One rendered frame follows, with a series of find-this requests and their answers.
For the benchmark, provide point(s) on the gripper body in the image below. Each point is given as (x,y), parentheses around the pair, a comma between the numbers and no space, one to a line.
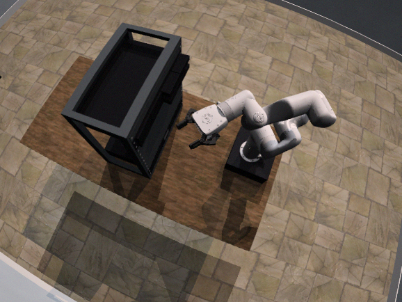
(208,119)

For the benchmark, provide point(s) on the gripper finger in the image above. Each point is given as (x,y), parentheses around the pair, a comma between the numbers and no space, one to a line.
(203,141)
(187,119)

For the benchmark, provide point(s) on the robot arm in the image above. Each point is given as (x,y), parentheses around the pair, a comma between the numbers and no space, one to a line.
(286,115)

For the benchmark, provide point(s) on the black metal rack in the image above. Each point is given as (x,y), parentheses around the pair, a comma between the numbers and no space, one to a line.
(118,90)

